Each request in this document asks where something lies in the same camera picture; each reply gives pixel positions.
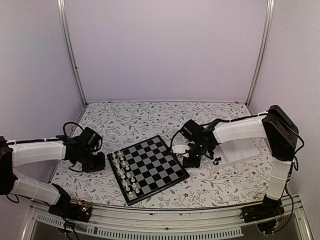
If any black chess pieces pile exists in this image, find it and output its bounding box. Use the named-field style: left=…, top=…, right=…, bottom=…
left=212, top=156, right=222, bottom=166

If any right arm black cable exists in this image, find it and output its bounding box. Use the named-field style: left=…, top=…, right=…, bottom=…
left=287, top=129, right=306, bottom=173

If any aluminium front rail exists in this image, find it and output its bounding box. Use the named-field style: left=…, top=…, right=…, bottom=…
left=21, top=194, right=314, bottom=240

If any black and grey chessboard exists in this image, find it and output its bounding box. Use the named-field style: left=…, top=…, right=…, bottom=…
left=107, top=135, right=190, bottom=206

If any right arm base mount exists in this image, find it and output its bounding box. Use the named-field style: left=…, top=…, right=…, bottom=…
left=239, top=198, right=285, bottom=235

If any left aluminium frame post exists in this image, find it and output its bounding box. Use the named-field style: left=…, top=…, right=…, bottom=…
left=56, top=0, right=88, bottom=107

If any aluminium frame post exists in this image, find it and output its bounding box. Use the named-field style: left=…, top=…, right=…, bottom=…
left=245, top=0, right=275, bottom=108
left=56, top=0, right=88, bottom=107

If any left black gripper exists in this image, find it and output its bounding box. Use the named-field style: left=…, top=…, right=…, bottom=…
left=78, top=149, right=105, bottom=173

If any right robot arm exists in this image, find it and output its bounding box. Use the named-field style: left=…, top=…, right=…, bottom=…
left=179, top=105, right=299, bottom=218

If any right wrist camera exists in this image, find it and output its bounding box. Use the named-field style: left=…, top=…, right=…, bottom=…
left=172, top=144, right=191, bottom=157

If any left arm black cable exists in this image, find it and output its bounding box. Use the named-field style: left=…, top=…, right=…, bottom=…
left=61, top=121, right=86, bottom=141

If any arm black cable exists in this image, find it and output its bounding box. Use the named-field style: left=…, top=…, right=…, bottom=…
left=287, top=129, right=306, bottom=173
left=61, top=121, right=86, bottom=141

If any right aluminium frame post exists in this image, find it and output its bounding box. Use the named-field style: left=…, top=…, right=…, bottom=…
left=245, top=0, right=275, bottom=108

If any white plastic piece tray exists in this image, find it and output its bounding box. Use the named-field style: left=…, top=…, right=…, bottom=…
left=210, top=139, right=260, bottom=169

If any floral patterned table mat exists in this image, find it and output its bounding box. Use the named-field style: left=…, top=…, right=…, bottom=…
left=51, top=102, right=273, bottom=209

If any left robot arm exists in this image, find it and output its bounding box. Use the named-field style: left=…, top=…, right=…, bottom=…
left=0, top=127, right=105, bottom=217

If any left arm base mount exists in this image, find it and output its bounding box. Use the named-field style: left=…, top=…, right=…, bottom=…
left=48, top=198, right=92, bottom=223

